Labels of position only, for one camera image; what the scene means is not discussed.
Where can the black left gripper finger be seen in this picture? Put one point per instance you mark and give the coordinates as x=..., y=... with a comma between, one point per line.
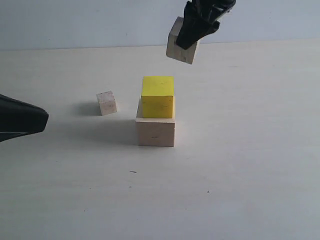
x=21, y=118
x=4, y=136

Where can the medium plain wooden cube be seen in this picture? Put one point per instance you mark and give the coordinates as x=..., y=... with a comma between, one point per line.
x=175, y=52

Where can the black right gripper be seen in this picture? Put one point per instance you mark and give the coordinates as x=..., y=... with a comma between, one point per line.
x=200, y=18

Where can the yellow painted wooden cube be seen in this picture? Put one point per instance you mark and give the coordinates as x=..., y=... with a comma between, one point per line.
x=157, y=97

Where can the large light wooden cube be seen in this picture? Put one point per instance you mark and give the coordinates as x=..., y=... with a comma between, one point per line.
x=155, y=132

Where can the small wooden cube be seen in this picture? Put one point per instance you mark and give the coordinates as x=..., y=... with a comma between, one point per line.
x=107, y=103

